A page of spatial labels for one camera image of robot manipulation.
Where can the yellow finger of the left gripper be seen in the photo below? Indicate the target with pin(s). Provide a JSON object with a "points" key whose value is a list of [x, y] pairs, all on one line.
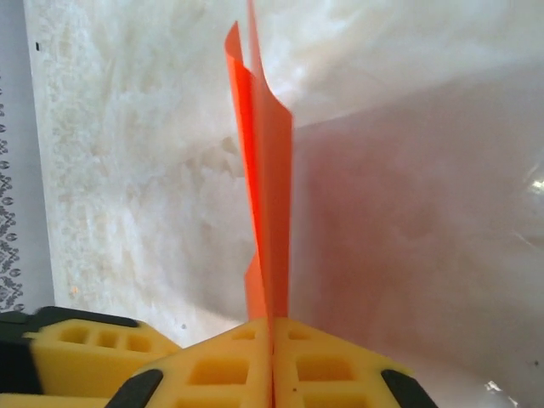
{"points": [[85, 361]]}

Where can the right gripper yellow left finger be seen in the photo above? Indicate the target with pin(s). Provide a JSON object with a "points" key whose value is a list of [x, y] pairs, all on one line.
{"points": [[221, 374]]}

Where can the orange cloth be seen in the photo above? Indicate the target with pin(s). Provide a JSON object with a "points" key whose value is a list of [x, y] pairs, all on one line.
{"points": [[272, 212]]}

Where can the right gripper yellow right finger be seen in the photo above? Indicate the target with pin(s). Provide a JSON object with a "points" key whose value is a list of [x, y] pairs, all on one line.
{"points": [[323, 374]]}

